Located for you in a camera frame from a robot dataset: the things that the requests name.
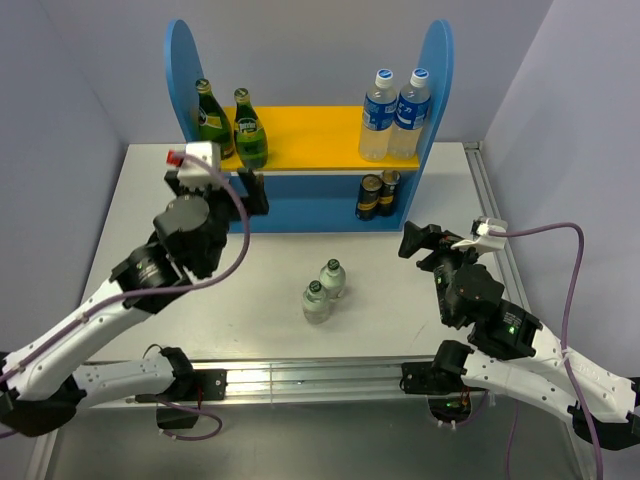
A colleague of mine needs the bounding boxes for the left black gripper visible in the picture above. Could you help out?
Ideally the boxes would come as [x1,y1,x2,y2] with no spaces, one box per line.
[168,166,268,272]

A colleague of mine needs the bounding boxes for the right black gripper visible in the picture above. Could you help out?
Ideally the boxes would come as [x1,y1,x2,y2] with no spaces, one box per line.
[396,219,483,323]

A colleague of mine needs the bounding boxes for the green Perrier bottle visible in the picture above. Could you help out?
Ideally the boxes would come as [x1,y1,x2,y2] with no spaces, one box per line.
[195,78,234,159]
[234,88,268,169]

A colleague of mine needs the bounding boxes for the clear glass bottle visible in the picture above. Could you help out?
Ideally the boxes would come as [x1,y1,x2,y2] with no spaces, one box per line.
[319,258,346,300]
[302,280,330,325]

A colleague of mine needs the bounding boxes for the Pocari Sweat bottle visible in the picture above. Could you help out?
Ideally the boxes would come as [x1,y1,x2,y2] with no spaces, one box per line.
[388,68,431,160]
[358,69,398,162]

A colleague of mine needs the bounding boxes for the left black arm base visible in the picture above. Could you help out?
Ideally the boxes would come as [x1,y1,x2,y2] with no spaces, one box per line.
[135,344,227,441]

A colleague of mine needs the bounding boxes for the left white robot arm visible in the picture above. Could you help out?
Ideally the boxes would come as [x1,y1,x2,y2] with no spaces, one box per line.
[1,169,269,438]

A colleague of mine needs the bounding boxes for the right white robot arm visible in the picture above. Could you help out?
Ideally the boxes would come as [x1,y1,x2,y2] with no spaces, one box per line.
[398,217,639,451]

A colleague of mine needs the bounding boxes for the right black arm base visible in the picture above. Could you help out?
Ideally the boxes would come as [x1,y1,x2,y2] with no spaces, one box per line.
[399,361,489,431]

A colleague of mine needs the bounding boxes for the blue and yellow wooden shelf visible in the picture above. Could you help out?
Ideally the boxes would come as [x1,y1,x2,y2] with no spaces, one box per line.
[165,18,455,236]

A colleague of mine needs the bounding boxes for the front black yellow can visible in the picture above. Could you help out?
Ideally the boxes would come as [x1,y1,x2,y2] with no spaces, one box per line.
[355,174,382,221]

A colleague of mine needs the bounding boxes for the black yellow can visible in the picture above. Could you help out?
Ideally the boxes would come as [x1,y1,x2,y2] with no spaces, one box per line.
[355,174,382,221]
[378,170,401,217]

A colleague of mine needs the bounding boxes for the rear black yellow can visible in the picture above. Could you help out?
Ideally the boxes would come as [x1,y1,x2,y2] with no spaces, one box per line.
[378,170,401,217]

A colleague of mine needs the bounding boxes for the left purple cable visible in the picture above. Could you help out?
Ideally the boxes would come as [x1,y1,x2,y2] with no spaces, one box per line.
[0,154,251,441]

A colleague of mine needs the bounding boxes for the purple cable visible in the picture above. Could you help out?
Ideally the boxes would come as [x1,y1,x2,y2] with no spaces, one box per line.
[492,222,606,480]
[0,154,251,441]

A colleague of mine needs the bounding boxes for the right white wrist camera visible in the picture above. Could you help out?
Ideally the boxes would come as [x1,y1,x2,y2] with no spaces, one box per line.
[451,216,508,255]

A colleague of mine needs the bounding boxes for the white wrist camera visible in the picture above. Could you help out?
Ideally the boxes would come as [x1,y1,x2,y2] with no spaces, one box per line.
[166,141,221,189]
[451,216,508,255]

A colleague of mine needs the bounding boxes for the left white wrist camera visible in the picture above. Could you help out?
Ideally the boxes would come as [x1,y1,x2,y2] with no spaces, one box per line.
[166,141,221,189]

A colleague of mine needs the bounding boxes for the aluminium right side rail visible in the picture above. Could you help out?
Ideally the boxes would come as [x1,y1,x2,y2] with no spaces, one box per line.
[463,142,596,479]

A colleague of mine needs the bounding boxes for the aluminium rail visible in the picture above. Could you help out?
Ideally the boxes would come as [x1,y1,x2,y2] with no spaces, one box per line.
[463,142,596,479]
[94,355,501,407]

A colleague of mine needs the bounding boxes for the aluminium front rail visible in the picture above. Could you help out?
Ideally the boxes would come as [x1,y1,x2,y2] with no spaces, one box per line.
[94,355,501,407]

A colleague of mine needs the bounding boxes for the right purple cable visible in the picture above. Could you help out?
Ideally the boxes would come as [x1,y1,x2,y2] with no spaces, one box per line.
[492,222,606,480]

